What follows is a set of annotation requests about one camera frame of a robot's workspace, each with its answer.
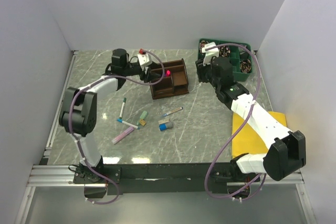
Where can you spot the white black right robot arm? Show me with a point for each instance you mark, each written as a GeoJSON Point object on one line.
{"type": "Point", "coordinates": [286, 150]}

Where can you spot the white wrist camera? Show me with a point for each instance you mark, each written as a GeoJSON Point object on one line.
{"type": "Point", "coordinates": [144, 60]}
{"type": "Point", "coordinates": [210, 51]}

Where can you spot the pink black floral rolled tie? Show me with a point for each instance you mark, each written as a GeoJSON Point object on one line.
{"type": "Point", "coordinates": [202, 44]}

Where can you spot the dark patterned rolled tie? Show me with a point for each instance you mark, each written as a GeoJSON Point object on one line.
{"type": "Point", "coordinates": [224, 51]}

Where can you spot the blue tip long marker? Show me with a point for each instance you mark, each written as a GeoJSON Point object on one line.
{"type": "Point", "coordinates": [172, 111]}

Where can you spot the black beige floral rolled tie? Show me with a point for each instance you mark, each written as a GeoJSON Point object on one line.
{"type": "Point", "coordinates": [245, 66]}

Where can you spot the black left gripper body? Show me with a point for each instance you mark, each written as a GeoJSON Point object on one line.
{"type": "Point", "coordinates": [131, 69]}

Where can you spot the blue grey glue stick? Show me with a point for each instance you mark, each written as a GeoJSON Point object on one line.
{"type": "Point", "coordinates": [166, 126]}

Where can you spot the yellow folded cloth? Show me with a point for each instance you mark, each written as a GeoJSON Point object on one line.
{"type": "Point", "coordinates": [247, 140]}

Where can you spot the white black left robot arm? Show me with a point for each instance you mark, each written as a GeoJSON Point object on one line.
{"type": "Point", "coordinates": [78, 115]}

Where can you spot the green divided storage tray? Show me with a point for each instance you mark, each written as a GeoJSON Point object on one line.
{"type": "Point", "coordinates": [234, 59]}

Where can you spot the green cap white marker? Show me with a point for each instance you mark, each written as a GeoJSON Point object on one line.
{"type": "Point", "coordinates": [122, 108]}

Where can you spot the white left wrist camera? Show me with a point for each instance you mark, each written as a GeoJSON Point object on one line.
{"type": "Point", "coordinates": [144, 60]}

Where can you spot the brown wooden desk organizer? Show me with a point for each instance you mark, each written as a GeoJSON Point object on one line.
{"type": "Point", "coordinates": [175, 84]}

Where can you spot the aluminium frame rail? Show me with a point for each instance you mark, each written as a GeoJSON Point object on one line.
{"type": "Point", "coordinates": [61, 176]}

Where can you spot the pink highlighter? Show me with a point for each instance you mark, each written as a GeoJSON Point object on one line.
{"type": "Point", "coordinates": [167, 73]}

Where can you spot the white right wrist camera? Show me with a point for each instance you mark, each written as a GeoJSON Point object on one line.
{"type": "Point", "coordinates": [210, 51]}

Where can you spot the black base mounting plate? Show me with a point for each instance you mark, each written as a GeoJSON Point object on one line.
{"type": "Point", "coordinates": [160, 178]}

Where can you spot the lilac pen case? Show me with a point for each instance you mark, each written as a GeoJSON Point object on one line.
{"type": "Point", "coordinates": [122, 135]}

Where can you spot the grey folded cloth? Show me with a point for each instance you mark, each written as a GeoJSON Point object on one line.
{"type": "Point", "coordinates": [243, 54]}

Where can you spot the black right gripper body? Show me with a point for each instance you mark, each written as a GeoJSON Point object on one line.
{"type": "Point", "coordinates": [205, 73]}

